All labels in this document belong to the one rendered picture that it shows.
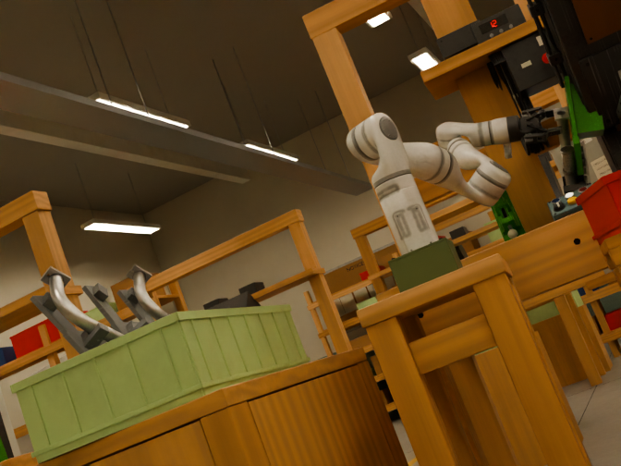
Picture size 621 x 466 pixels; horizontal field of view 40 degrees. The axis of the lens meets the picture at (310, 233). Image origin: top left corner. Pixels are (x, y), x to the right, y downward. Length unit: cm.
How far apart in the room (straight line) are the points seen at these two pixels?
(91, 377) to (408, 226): 75
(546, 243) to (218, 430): 96
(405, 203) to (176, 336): 60
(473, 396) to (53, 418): 143
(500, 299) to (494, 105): 117
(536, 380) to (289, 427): 50
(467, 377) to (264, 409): 120
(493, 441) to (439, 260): 106
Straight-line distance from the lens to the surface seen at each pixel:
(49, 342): 813
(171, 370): 169
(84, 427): 181
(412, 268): 188
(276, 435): 172
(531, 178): 280
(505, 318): 178
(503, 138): 253
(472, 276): 178
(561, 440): 180
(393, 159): 194
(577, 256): 217
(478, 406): 280
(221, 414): 162
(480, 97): 286
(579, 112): 246
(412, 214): 192
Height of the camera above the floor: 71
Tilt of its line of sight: 10 degrees up
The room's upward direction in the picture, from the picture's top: 21 degrees counter-clockwise
